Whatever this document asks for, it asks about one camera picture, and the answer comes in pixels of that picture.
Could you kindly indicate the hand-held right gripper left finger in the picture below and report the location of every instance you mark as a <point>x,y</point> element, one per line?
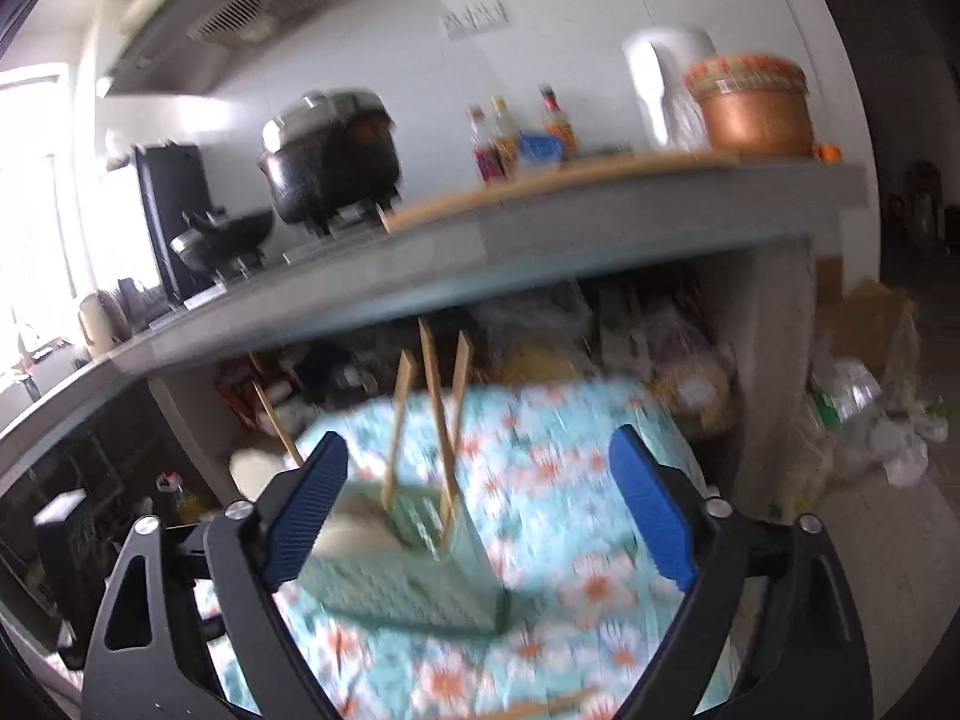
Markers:
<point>307,510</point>

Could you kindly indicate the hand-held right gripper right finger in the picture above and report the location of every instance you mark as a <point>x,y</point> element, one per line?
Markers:
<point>652,510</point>

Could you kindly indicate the green perforated utensil holder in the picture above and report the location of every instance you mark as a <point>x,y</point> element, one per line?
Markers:
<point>435,585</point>

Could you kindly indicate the pile of wooden chopsticks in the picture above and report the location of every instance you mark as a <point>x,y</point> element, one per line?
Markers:
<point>436,405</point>

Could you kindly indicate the stack of white bowls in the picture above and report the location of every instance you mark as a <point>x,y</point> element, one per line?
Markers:
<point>255,472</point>

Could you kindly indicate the floral blue blanket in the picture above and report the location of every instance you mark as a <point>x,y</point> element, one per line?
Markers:
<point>570,480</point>

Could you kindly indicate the cooking oil bottle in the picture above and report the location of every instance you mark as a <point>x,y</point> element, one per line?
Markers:
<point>184,501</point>

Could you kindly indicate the large clear plastic bag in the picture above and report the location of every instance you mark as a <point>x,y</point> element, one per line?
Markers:
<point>660,360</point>

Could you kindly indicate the heap of plastic bags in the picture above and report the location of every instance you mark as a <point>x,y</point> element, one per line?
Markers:
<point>877,427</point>

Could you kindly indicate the gas stove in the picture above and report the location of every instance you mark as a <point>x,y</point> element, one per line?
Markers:
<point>300,247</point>

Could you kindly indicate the cream jug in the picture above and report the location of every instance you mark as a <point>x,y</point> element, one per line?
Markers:
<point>95,322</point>

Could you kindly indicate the black wok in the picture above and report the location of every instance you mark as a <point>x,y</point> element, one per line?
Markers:
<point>225,236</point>

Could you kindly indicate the cardboard box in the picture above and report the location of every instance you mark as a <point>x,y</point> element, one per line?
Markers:
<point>870,315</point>

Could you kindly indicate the grey concrete counter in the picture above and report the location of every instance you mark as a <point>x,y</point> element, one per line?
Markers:
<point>600,217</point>

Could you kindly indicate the black appliance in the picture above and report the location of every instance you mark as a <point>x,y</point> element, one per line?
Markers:
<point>176,210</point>

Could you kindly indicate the wooden cutting board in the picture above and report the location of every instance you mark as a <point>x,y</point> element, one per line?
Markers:
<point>540,184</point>

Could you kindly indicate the large black pot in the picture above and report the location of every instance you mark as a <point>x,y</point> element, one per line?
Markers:
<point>330,165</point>

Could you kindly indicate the blue packet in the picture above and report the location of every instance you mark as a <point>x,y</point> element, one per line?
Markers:
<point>540,150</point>

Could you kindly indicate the small orange fruit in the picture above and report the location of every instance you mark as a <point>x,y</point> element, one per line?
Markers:
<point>830,153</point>

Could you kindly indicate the yellow label sauce bottle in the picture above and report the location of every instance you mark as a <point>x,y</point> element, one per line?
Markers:
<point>506,139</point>

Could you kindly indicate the copper pot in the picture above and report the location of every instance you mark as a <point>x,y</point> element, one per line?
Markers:
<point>754,116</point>

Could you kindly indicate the window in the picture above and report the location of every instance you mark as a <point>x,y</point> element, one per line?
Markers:
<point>30,202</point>

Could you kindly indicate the white electric kettle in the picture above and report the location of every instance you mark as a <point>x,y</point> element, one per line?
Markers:
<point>660,90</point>

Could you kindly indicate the grey range hood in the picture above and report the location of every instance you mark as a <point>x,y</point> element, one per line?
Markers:
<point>247,7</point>

